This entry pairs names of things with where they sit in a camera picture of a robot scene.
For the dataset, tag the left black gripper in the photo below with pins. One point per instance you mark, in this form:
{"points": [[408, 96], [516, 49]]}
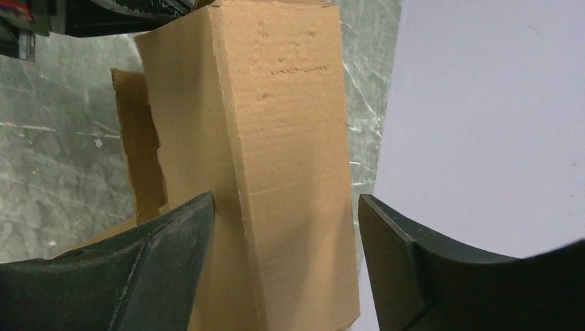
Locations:
{"points": [[22, 21]]}

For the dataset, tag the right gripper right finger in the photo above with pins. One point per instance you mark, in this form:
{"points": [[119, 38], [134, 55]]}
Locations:
{"points": [[423, 280]]}

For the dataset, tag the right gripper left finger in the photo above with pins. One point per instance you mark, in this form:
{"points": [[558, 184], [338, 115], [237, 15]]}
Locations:
{"points": [[144, 278]]}

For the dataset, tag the brown cardboard box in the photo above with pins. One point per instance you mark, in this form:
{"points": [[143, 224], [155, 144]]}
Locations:
{"points": [[246, 99]]}

